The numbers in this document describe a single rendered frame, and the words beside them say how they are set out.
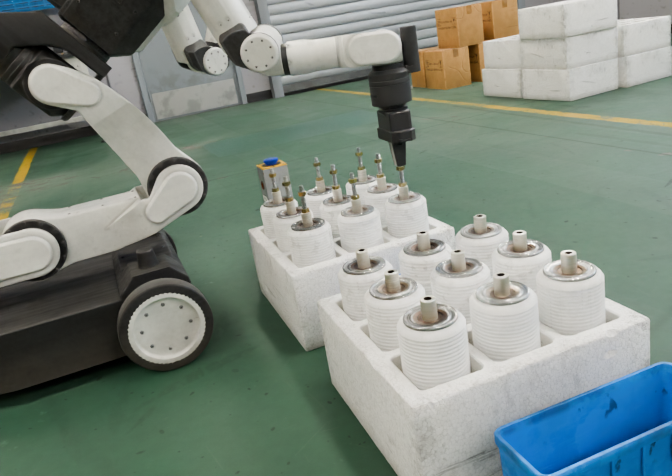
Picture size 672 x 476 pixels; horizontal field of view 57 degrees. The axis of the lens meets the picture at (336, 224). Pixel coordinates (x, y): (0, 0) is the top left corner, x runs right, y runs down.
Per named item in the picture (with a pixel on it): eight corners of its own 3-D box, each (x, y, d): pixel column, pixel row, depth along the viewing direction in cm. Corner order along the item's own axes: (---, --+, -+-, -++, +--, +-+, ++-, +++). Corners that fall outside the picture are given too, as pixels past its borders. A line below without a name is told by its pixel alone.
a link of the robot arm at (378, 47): (403, 61, 125) (338, 70, 126) (400, 58, 134) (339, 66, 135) (400, 27, 123) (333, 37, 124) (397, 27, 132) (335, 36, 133)
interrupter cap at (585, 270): (565, 288, 88) (565, 284, 87) (532, 272, 95) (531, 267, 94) (608, 274, 90) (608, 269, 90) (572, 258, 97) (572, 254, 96)
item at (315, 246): (298, 296, 143) (283, 223, 138) (338, 287, 144) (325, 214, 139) (304, 313, 134) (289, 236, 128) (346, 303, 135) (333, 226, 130)
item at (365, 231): (372, 297, 136) (360, 220, 131) (340, 290, 143) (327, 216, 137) (398, 280, 143) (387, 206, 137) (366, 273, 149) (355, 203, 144)
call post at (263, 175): (283, 275, 175) (262, 170, 166) (277, 268, 182) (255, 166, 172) (307, 268, 177) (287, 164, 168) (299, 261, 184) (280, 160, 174)
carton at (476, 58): (505, 76, 505) (503, 38, 495) (481, 82, 497) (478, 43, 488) (483, 75, 531) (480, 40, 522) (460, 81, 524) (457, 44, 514)
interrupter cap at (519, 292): (495, 313, 84) (494, 308, 84) (465, 294, 91) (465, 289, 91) (541, 297, 86) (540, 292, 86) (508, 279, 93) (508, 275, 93)
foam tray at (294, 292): (306, 352, 132) (291, 276, 127) (260, 291, 167) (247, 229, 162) (462, 299, 144) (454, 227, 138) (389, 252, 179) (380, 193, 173)
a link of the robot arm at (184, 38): (200, 87, 171) (164, 8, 158) (179, 82, 180) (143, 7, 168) (232, 68, 176) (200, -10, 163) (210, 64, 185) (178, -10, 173)
